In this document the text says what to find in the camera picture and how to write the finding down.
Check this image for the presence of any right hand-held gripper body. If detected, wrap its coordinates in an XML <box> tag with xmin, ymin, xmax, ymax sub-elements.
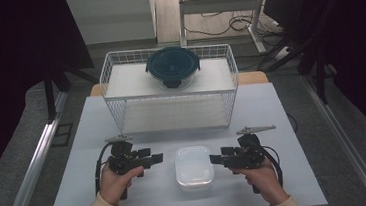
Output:
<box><xmin>221</xmin><ymin>123</ymin><xmax>283</xmax><ymax>197</ymax></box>

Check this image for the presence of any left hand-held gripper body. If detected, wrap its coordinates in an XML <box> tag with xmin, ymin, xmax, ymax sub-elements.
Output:
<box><xmin>104</xmin><ymin>131</ymin><xmax>155</xmax><ymax>203</ymax></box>

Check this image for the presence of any white square plastic container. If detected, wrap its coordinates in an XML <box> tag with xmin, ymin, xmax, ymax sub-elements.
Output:
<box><xmin>173</xmin><ymin>144</ymin><xmax>217</xmax><ymax>194</ymax></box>

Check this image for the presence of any white wire rack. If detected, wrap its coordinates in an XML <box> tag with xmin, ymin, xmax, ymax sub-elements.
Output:
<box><xmin>96</xmin><ymin>40</ymin><xmax>243</xmax><ymax>139</ymax></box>

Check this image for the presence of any round container with blue lid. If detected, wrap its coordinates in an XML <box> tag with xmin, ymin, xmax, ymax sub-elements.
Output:
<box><xmin>143</xmin><ymin>43</ymin><xmax>204</xmax><ymax>93</ymax></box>

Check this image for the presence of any person's left hand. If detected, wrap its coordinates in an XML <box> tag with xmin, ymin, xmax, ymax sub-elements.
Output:
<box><xmin>96</xmin><ymin>161</ymin><xmax>148</xmax><ymax>206</ymax></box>

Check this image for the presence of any person's right hand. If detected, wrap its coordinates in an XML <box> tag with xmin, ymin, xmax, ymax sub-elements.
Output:
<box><xmin>229</xmin><ymin>156</ymin><xmax>291</xmax><ymax>206</ymax></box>

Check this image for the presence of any wooden table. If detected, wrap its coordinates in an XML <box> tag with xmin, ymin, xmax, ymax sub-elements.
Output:
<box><xmin>88</xmin><ymin>68</ymin><xmax>270</xmax><ymax>99</ymax></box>

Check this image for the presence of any black stand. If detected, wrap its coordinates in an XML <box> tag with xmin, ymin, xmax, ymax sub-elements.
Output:
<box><xmin>40</xmin><ymin>54</ymin><xmax>103</xmax><ymax>125</ymax></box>
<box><xmin>254</xmin><ymin>29</ymin><xmax>341</xmax><ymax>111</ymax></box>

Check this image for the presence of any white power strip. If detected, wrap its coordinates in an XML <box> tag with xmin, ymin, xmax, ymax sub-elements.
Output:
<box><xmin>271</xmin><ymin>43</ymin><xmax>294</xmax><ymax>62</ymax></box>

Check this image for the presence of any white cabinet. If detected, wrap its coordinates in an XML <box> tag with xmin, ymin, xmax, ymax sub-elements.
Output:
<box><xmin>65</xmin><ymin>0</ymin><xmax>158</xmax><ymax>48</ymax></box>

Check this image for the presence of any dark curtain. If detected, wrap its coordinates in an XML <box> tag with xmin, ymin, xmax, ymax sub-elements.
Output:
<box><xmin>262</xmin><ymin>0</ymin><xmax>366</xmax><ymax>168</ymax></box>
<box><xmin>0</xmin><ymin>0</ymin><xmax>106</xmax><ymax>194</ymax></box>

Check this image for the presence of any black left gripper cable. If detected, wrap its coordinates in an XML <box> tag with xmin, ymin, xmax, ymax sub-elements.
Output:
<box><xmin>90</xmin><ymin>141</ymin><xmax>121</xmax><ymax>197</ymax></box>

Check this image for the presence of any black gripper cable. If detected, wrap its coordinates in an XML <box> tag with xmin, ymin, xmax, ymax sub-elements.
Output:
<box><xmin>260</xmin><ymin>144</ymin><xmax>286</xmax><ymax>189</ymax></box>
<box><xmin>90</xmin><ymin>141</ymin><xmax>121</xmax><ymax>197</ymax></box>

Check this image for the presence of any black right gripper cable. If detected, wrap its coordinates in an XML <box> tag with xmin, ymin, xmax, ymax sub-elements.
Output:
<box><xmin>260</xmin><ymin>144</ymin><xmax>286</xmax><ymax>189</ymax></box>

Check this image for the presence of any thin black cable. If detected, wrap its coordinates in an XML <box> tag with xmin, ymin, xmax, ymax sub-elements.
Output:
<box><xmin>286</xmin><ymin>110</ymin><xmax>300</xmax><ymax>135</ymax></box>

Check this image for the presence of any black floor bracket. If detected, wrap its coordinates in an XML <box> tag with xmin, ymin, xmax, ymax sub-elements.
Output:
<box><xmin>49</xmin><ymin>122</ymin><xmax>76</xmax><ymax>149</ymax></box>

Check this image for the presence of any metal floor rail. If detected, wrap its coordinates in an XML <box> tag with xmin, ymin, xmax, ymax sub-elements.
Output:
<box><xmin>0</xmin><ymin>91</ymin><xmax>80</xmax><ymax>206</ymax></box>
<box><xmin>302</xmin><ymin>66</ymin><xmax>366</xmax><ymax>206</ymax></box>

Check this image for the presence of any black floor cable bundle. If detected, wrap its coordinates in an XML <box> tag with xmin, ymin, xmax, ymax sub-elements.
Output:
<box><xmin>181</xmin><ymin>0</ymin><xmax>268</xmax><ymax>40</ymax></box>

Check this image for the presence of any white metal desk frame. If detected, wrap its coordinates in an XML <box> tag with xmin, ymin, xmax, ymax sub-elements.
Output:
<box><xmin>176</xmin><ymin>0</ymin><xmax>276</xmax><ymax>61</ymax></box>

